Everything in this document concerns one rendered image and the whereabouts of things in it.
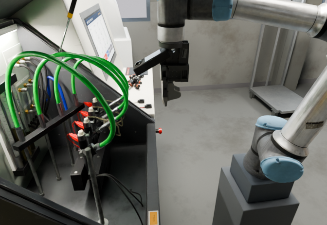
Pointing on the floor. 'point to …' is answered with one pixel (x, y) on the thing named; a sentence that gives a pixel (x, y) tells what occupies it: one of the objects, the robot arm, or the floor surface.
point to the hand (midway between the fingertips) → (163, 102)
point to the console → (80, 45)
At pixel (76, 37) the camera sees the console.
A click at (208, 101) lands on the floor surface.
